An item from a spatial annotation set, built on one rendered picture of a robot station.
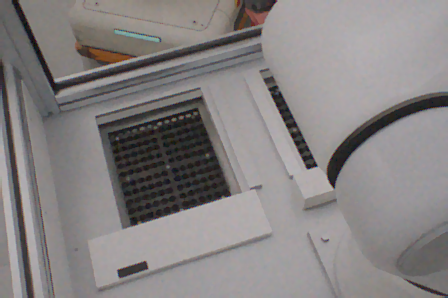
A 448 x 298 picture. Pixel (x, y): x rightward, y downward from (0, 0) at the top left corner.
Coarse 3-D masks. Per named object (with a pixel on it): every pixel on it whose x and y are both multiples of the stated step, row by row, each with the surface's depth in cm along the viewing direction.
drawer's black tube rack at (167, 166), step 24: (192, 120) 107; (120, 144) 104; (144, 144) 104; (168, 144) 107; (192, 144) 104; (120, 168) 105; (144, 168) 105; (168, 168) 101; (192, 168) 101; (216, 168) 104; (144, 192) 98; (168, 192) 102; (192, 192) 102; (216, 192) 98; (144, 216) 99
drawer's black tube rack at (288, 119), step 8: (272, 96) 109; (280, 96) 112; (280, 104) 108; (280, 112) 110; (288, 112) 106; (288, 120) 105; (288, 128) 108; (296, 128) 104; (296, 136) 104; (296, 144) 106; (304, 144) 102; (304, 152) 101; (304, 160) 104; (312, 160) 100
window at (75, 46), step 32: (32, 0) 85; (64, 0) 87; (96, 0) 89; (128, 0) 90; (160, 0) 92; (192, 0) 95; (224, 0) 97; (256, 0) 99; (32, 32) 90; (64, 32) 92; (96, 32) 94; (128, 32) 96; (160, 32) 98; (192, 32) 100; (224, 32) 103; (64, 64) 97; (96, 64) 99; (128, 64) 102
